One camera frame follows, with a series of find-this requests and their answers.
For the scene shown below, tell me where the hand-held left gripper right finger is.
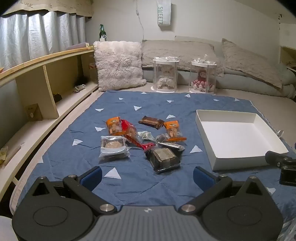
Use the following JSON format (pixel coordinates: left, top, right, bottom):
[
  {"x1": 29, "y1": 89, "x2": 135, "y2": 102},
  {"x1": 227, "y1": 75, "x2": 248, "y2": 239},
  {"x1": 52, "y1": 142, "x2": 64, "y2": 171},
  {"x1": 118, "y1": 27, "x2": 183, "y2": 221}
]
[{"x1": 179, "y1": 166, "x2": 266, "y2": 214}]

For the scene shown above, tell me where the grey folded quilt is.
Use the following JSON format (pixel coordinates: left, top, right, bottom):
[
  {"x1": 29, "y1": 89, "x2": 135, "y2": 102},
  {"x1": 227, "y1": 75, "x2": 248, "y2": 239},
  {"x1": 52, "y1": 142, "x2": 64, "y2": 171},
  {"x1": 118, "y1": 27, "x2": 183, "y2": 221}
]
[{"x1": 142, "y1": 62, "x2": 296, "y2": 100}]

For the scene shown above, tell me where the clear packet with dark cake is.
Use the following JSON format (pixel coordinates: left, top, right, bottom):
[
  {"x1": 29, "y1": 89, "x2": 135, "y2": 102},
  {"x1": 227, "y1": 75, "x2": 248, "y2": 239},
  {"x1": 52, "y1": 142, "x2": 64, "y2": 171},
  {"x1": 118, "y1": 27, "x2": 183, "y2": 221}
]
[{"x1": 146, "y1": 148, "x2": 181, "y2": 174}]

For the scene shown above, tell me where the clear packet with round pastry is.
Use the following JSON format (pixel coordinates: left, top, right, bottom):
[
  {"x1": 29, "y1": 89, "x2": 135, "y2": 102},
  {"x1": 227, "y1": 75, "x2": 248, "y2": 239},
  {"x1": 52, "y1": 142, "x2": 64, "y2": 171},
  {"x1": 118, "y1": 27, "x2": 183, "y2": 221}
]
[{"x1": 98, "y1": 135, "x2": 130, "y2": 164}]

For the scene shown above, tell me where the blue blanket with white triangles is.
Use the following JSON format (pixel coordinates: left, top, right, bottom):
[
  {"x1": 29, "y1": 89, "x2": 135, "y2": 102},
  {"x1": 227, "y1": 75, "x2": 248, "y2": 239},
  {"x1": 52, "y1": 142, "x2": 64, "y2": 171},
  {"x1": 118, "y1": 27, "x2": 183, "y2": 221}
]
[{"x1": 16, "y1": 90, "x2": 296, "y2": 241}]

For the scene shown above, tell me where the white cardboard box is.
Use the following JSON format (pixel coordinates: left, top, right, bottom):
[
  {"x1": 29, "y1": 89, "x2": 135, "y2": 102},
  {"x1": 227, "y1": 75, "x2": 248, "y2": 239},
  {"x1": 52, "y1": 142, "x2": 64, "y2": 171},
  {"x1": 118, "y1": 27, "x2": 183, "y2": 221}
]
[{"x1": 195, "y1": 109, "x2": 289, "y2": 172}]

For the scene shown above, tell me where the beige plush toy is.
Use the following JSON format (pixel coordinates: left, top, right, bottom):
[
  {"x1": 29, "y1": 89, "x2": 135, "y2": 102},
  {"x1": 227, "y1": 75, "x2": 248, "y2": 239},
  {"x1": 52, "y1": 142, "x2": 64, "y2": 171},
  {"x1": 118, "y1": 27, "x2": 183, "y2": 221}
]
[{"x1": 157, "y1": 65, "x2": 175, "y2": 90}]

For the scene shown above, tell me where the wooden shelf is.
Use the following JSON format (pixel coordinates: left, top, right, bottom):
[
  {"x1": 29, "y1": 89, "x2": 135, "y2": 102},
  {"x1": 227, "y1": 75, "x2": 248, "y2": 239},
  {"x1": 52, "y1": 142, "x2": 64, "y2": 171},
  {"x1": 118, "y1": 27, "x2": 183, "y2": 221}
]
[{"x1": 0, "y1": 43, "x2": 100, "y2": 188}]

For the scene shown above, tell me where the grey textured pillow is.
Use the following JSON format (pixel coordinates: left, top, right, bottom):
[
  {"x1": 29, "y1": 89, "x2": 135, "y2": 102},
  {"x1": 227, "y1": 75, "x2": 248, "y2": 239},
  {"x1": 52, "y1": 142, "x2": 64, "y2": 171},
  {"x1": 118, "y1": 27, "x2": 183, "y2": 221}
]
[{"x1": 221, "y1": 38, "x2": 284, "y2": 89}]

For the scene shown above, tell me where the red snack packet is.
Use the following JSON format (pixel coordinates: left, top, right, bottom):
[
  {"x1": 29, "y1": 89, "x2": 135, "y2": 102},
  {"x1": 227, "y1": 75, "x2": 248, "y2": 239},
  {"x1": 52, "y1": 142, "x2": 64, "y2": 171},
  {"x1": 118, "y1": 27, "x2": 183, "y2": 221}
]
[{"x1": 120, "y1": 119, "x2": 156, "y2": 151}]

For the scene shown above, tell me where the brown snack packet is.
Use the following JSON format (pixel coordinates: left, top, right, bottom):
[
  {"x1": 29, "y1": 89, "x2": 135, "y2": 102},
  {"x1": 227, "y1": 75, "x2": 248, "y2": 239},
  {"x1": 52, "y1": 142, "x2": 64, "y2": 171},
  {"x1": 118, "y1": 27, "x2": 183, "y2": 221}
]
[{"x1": 138, "y1": 115, "x2": 165, "y2": 129}]

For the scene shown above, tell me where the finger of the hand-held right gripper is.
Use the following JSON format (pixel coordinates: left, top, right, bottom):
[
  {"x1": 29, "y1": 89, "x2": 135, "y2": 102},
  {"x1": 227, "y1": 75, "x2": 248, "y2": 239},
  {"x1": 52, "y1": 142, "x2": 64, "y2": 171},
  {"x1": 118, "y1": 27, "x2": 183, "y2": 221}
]
[{"x1": 265, "y1": 151, "x2": 295, "y2": 166}]

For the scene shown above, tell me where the small clear snack packet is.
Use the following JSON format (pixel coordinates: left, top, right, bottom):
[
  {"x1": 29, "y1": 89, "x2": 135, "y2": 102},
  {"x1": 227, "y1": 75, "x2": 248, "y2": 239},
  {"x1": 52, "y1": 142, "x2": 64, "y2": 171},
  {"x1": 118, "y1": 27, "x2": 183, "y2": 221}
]
[{"x1": 138, "y1": 131, "x2": 154, "y2": 141}]

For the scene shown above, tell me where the red and pink doll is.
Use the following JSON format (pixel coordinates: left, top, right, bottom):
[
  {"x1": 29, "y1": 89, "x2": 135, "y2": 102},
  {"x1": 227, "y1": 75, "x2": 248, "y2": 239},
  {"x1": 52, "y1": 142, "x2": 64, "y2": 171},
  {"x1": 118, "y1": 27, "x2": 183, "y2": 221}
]
[{"x1": 191, "y1": 71, "x2": 215, "y2": 91}]

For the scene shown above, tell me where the beige curtain valance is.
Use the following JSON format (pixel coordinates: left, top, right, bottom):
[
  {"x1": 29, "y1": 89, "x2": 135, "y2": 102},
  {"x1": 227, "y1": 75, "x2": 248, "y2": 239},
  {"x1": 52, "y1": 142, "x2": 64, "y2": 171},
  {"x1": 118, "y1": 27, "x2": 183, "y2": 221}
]
[{"x1": 0, "y1": 0, "x2": 94, "y2": 19}]

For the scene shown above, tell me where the cardboard box with red label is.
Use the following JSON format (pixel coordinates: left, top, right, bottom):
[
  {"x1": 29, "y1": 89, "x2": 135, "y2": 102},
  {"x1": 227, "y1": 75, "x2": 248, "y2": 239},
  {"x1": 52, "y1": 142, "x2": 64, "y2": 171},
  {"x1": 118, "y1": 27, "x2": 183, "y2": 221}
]
[{"x1": 88, "y1": 62, "x2": 99, "y2": 81}]

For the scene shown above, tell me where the orange snack packet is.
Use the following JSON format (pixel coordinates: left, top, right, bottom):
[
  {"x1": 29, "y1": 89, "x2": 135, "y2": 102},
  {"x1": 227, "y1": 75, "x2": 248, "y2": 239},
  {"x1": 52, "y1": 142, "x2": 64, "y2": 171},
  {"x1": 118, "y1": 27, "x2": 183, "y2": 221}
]
[
  {"x1": 106, "y1": 116, "x2": 127, "y2": 136},
  {"x1": 164, "y1": 120, "x2": 187, "y2": 142}
]

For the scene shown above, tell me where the white fluffy pillow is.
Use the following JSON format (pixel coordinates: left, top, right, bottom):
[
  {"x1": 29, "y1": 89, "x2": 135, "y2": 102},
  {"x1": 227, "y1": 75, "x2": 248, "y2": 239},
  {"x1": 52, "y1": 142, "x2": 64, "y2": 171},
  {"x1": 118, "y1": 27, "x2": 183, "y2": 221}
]
[{"x1": 93, "y1": 41, "x2": 147, "y2": 92}]

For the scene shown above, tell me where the white cable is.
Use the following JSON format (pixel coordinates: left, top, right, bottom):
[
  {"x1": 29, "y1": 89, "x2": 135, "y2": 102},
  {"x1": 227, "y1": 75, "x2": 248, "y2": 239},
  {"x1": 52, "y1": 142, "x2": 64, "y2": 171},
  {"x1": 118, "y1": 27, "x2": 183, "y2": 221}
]
[{"x1": 135, "y1": 0, "x2": 145, "y2": 40}]

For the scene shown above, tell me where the grey curtain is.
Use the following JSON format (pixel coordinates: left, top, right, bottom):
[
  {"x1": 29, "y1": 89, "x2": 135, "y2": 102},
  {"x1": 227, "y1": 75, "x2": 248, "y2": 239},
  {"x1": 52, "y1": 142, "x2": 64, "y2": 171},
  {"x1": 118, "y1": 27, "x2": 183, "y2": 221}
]
[{"x1": 0, "y1": 10, "x2": 87, "y2": 70}]

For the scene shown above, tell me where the clear display case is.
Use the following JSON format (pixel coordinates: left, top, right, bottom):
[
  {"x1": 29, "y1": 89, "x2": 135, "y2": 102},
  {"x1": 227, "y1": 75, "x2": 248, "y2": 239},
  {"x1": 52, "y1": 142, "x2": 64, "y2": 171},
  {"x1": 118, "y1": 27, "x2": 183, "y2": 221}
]
[
  {"x1": 150, "y1": 56, "x2": 180, "y2": 92},
  {"x1": 189, "y1": 55, "x2": 218, "y2": 94}
]

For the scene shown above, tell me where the flat grey pillow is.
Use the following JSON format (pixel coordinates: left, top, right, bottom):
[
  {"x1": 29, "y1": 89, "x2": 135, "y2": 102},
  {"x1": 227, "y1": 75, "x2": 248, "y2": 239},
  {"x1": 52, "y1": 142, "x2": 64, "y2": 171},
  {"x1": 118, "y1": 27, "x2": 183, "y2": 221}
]
[{"x1": 141, "y1": 36, "x2": 225, "y2": 77}]

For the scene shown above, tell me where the brown paper packet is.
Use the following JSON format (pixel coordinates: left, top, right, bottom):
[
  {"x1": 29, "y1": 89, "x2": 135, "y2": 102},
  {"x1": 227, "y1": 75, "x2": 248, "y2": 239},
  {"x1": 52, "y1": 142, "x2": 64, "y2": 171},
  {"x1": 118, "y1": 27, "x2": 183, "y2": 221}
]
[{"x1": 24, "y1": 103, "x2": 43, "y2": 121}]

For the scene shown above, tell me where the white hanging bag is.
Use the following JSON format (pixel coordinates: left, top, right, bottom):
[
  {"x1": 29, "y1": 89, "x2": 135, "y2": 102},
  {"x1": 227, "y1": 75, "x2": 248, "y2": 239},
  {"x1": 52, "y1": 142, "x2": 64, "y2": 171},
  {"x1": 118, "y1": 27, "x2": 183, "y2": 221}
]
[{"x1": 156, "y1": 0, "x2": 172, "y2": 31}]

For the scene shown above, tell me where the green glass bottle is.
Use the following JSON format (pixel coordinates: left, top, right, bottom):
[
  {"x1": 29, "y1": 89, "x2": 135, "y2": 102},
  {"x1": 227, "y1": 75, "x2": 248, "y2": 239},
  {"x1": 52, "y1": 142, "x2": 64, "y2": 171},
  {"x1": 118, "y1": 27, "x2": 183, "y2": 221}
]
[{"x1": 99, "y1": 24, "x2": 107, "y2": 42}]

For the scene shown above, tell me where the silver and dark snack packet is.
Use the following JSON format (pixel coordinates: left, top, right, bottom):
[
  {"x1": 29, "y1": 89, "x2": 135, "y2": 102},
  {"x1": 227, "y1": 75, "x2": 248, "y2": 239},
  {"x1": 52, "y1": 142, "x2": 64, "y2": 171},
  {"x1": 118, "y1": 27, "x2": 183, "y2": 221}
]
[{"x1": 157, "y1": 141, "x2": 186, "y2": 151}]

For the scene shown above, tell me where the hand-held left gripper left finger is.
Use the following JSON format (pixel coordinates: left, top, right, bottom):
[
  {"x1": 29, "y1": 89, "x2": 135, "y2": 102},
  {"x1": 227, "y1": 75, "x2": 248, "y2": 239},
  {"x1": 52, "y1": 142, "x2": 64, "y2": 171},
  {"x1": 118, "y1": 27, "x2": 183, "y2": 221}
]
[{"x1": 31, "y1": 166, "x2": 117, "y2": 215}]

